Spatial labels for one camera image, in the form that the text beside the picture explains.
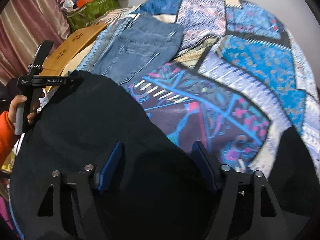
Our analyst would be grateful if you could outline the black pants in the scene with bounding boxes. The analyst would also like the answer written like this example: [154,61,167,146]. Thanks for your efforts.
[10,71,218,239]

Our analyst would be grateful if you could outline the orange sleeve forearm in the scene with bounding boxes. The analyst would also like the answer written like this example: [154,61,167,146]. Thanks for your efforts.
[0,111,17,166]

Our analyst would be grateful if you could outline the person's left hand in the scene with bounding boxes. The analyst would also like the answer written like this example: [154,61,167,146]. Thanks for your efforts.
[8,94,40,126]

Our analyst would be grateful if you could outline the wooden headboard panel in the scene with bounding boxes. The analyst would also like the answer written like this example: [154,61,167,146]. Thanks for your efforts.
[38,23,108,93]

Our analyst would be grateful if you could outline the striped pink curtain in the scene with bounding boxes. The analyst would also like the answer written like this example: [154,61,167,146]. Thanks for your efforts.
[1,0,71,85]

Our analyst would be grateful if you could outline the blue denim jeans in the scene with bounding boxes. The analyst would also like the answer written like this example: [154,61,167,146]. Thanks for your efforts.
[91,14,184,85]

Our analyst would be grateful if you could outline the blue patchwork bedspread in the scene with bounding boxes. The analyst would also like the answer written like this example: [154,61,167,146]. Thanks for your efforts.
[65,0,319,176]

